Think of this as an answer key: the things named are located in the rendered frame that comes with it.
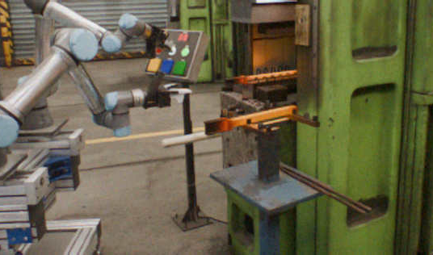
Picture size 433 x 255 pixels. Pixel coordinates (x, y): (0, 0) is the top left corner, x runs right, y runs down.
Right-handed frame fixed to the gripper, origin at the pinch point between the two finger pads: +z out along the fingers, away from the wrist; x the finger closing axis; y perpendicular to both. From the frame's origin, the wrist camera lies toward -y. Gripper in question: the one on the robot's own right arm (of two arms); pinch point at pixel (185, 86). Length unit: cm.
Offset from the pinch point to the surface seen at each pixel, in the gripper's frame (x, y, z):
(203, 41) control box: -43, -14, 29
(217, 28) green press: -430, 18, 224
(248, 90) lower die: 3.3, 5.2, 30.6
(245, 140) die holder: 10.5, 27.2, 24.7
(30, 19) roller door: -806, 12, 1
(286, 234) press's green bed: 21, 76, 40
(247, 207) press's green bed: 10, 62, 25
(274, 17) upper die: 7, -29, 43
